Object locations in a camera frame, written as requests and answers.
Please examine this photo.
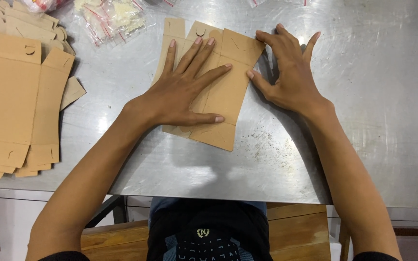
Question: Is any person's left hand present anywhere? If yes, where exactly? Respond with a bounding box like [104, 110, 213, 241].
[127, 36, 233, 127]

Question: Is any person's right hand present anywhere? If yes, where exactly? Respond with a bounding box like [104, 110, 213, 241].
[246, 24, 332, 117]

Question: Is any brown cardboard carton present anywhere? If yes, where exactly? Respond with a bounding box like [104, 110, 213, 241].
[151, 17, 266, 152]

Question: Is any pile of clear zip bags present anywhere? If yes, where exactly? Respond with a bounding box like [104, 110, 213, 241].
[73, 0, 177, 48]

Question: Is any person's black shirt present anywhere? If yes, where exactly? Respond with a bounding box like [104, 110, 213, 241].
[38, 197, 400, 261]

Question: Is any light wooden bench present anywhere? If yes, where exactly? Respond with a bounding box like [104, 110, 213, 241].
[80, 203, 332, 261]

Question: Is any plastic bag with red contents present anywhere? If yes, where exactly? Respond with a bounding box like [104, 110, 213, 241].
[20, 0, 72, 14]

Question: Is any stack of flat cardboard blanks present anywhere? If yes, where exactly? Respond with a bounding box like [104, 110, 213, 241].
[0, 0, 87, 180]

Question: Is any light wooden leg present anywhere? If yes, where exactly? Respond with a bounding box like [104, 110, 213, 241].
[338, 217, 351, 261]

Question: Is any black metal table frame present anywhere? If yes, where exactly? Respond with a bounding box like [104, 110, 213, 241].
[85, 195, 128, 229]

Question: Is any dark brown wooden rail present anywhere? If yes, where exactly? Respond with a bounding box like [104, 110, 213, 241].
[393, 208, 418, 237]

